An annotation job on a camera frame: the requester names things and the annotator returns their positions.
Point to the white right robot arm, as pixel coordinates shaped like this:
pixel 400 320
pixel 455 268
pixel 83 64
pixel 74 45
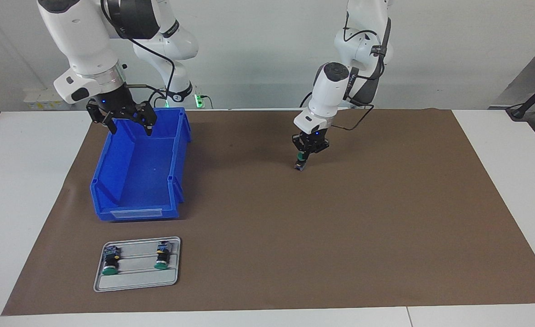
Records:
pixel 85 41

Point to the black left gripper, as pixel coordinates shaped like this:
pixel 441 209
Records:
pixel 312 137

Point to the brown table mat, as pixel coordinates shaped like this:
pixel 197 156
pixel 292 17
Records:
pixel 340 250

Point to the blue plastic storage bin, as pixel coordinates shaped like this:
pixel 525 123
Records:
pixel 140 181

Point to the white wall box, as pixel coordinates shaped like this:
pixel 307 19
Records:
pixel 44 97

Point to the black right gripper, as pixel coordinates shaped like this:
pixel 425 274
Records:
pixel 112 102

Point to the green push button switch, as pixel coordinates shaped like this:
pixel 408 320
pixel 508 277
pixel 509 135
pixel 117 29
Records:
pixel 300 164
pixel 110 262
pixel 162 259

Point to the grey metal tray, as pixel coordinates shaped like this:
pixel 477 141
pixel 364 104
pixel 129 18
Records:
pixel 135 279

